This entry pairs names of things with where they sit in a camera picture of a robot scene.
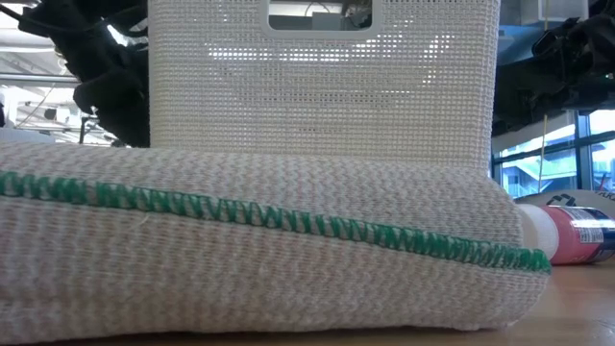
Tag pink labelled bottle white cap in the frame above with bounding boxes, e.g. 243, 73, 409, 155
516, 204, 615, 266

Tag white perforated plastic basket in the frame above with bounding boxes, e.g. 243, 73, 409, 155
147, 0, 502, 175

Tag beige bandage roll green stitch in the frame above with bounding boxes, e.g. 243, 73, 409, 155
0, 140, 554, 345

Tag white pouch with dark print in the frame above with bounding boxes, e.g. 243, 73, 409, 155
515, 188, 615, 220

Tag dark window frame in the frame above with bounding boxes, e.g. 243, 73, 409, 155
489, 109, 615, 199

